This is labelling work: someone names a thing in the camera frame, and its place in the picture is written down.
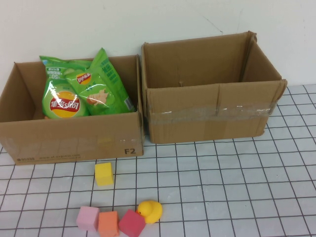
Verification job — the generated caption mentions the orange foam cube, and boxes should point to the orange foam cube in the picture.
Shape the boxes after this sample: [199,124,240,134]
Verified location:
[98,211,120,237]

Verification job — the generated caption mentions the pink foam cube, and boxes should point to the pink foam cube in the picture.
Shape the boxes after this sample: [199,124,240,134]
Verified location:
[76,206,100,232]

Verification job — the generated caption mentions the cardboard box with clear tape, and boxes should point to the cardboard box with clear tape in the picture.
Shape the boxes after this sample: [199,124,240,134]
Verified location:
[141,31,287,144]

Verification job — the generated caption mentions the cardboard box with F2 print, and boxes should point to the cardboard box with F2 print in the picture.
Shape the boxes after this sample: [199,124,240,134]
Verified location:
[0,54,145,165]

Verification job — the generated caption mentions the yellow rubber duck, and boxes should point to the yellow rubber duck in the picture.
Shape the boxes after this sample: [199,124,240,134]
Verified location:
[135,200,163,224]

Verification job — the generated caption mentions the yellow foam cube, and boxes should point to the yellow foam cube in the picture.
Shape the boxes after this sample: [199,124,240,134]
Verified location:
[94,162,115,186]

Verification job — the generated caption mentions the red foam cube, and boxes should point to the red foam cube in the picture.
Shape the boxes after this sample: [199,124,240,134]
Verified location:
[118,209,146,237]

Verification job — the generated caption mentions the green Lay's chip bag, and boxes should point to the green Lay's chip bag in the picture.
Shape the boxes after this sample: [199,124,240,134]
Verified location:
[64,47,136,116]
[39,55,92,119]

